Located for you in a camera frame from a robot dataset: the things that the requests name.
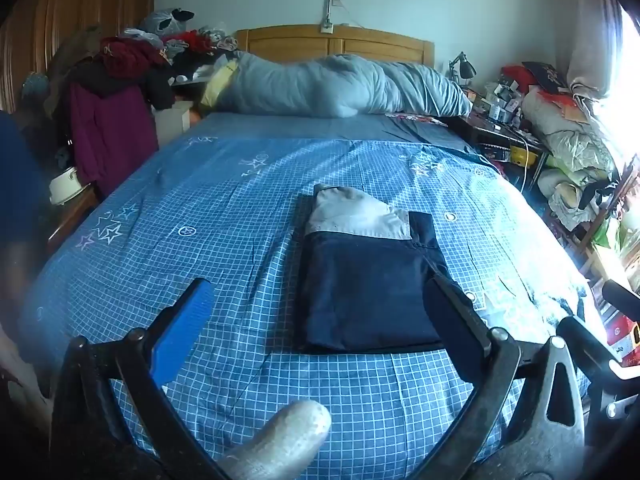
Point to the navy and grey shorts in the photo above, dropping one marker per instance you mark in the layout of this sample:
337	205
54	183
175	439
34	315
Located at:
360	285

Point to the yellow pillow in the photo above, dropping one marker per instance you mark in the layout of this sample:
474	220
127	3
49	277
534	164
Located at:
220	85

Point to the pile of bedding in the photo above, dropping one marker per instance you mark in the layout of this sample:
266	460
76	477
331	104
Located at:
570	140

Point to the blue checked star bed sheet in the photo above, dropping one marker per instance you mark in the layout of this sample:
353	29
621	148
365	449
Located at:
200	210

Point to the wooden nightstand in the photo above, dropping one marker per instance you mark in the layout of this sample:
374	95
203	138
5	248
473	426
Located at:
75	215

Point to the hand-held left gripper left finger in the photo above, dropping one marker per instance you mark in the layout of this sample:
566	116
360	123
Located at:
186	322

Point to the red box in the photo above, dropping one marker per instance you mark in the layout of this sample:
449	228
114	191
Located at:
620	332

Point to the pile of clothes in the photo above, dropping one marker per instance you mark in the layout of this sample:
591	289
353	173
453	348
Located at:
135	55

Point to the dark patterned cushion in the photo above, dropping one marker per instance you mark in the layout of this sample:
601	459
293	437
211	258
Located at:
547	76

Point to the wooden headboard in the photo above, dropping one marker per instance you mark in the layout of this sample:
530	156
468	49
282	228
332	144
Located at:
350	40

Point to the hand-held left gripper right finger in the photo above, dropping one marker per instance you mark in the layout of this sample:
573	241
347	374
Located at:
450	317

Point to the grey-blue duvet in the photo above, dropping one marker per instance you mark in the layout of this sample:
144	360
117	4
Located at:
320	85

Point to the cluttered desk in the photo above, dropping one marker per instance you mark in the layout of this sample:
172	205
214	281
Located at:
495	125

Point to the wooden wardrobe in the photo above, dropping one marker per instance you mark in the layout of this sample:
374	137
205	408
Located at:
75	0

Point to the yellow container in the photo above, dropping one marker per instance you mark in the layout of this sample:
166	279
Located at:
521	156

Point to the white cabinet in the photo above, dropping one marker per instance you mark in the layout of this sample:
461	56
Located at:
172	120

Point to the white pot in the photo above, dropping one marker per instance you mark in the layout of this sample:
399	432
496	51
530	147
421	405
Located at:
65	187

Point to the black desk lamp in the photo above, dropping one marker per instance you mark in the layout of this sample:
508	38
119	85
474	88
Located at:
465	65

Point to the person's dark blue clothing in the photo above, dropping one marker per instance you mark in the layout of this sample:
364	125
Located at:
20	200

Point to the pale curtain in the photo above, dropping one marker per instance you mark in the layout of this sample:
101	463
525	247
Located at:
590	35

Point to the grey plastic bag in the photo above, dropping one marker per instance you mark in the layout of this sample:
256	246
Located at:
160	21

